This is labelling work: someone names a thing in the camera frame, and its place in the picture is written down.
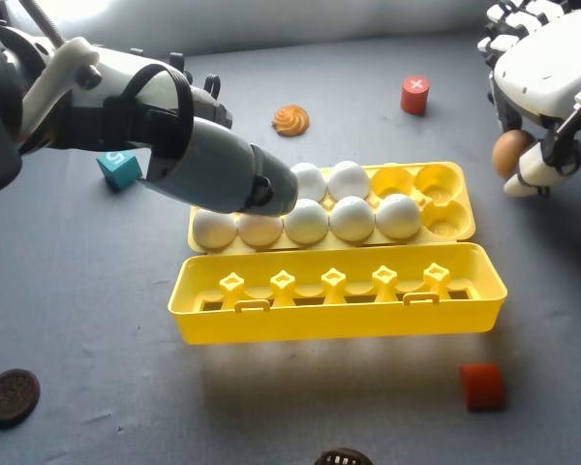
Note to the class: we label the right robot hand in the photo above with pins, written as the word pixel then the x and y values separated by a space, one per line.
pixel 542 68

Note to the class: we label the brown egg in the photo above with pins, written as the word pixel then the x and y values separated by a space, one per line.
pixel 506 152

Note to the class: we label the yellow plastic egg box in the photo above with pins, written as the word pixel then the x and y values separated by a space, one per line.
pixel 339 319

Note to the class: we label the red cylinder block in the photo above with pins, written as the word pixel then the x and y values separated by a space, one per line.
pixel 415 97

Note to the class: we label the white backdrop cloth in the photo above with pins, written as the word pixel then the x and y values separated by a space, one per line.
pixel 319 17

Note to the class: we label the orange swirl cookie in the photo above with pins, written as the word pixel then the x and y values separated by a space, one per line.
pixel 291 121

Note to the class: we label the red arch block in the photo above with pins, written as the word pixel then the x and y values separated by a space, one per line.
pixel 482 387

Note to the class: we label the blue number cube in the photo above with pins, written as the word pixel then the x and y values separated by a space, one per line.
pixel 118 169

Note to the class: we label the brown toy basket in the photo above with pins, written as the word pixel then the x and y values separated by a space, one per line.
pixel 344 457

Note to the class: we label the grey table cloth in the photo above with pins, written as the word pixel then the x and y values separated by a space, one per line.
pixel 101 300

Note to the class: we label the chocolate sandwich cookie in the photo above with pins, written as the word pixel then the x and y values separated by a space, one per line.
pixel 12 398

